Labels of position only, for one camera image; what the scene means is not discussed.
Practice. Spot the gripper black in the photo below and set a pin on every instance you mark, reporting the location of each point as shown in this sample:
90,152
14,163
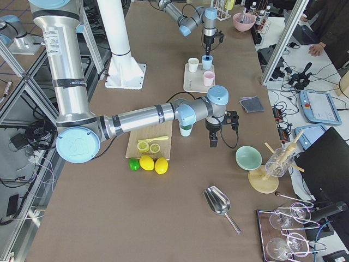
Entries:
208,41
211,126

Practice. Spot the light blue cup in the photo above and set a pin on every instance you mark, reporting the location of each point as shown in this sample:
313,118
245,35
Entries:
207,62

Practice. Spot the cream white cup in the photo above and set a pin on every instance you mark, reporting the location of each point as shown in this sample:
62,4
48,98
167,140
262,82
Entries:
193,64

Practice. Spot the mint green cup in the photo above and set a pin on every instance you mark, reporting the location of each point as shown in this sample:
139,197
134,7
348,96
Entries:
185,131

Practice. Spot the pink cup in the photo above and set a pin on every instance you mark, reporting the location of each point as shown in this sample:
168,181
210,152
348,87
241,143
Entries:
208,78

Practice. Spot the white tray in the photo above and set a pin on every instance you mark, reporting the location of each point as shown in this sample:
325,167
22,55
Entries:
193,82

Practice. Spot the wine glass rack tray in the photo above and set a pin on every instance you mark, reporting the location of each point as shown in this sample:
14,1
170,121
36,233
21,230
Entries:
282,233

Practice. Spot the mint green bowl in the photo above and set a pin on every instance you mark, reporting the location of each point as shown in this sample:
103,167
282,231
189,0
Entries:
248,158

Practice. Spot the steel tube in bowl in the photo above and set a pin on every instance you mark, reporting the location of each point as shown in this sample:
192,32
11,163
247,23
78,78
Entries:
243,15

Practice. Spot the pink bowl with ice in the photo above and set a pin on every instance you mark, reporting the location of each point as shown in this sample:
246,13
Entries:
248,21

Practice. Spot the grey folded cloth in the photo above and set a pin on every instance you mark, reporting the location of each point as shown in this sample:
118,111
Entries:
251,104

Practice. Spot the bamboo cutting board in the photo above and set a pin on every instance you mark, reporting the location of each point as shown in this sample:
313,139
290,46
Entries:
151,132

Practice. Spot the yellow lemon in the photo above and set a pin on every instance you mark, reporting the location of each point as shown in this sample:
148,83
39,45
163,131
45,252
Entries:
161,166
146,162

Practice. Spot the wooden cup tree stand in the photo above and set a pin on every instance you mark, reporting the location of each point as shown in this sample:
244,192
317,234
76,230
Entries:
261,181

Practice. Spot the yellow plastic knife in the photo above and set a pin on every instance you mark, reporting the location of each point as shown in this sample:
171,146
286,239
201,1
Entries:
165,137

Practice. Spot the steel scoop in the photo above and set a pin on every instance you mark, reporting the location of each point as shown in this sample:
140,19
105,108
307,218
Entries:
220,204

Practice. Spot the lemon half slice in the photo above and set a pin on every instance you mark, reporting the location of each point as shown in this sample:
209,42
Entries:
143,146

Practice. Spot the clear glass on stand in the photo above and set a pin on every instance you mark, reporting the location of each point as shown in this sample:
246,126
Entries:
275,167

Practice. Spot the green lime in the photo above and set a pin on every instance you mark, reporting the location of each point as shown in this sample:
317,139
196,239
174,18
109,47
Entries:
134,164

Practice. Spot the blue teach pendant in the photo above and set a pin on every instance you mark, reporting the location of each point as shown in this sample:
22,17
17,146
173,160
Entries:
319,107
310,134

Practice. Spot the seated person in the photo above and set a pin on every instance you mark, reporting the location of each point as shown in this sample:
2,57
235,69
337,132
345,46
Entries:
331,28

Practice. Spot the white wire cup rack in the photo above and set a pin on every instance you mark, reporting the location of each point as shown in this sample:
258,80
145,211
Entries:
223,7

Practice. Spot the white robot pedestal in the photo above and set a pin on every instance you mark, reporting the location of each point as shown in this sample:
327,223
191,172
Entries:
124,72

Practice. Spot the aluminium frame post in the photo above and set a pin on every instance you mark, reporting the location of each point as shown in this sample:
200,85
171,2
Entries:
296,13

